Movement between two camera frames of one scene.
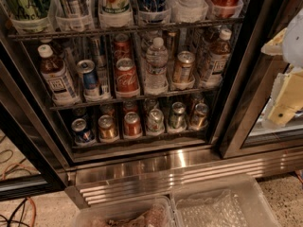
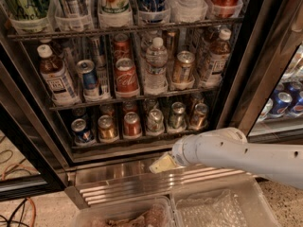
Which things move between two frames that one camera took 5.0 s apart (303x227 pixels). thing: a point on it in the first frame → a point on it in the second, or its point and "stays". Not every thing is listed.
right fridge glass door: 265,11 stays
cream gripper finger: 287,99 → 164,164
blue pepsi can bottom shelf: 82,132 stays
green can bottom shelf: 178,120 stays
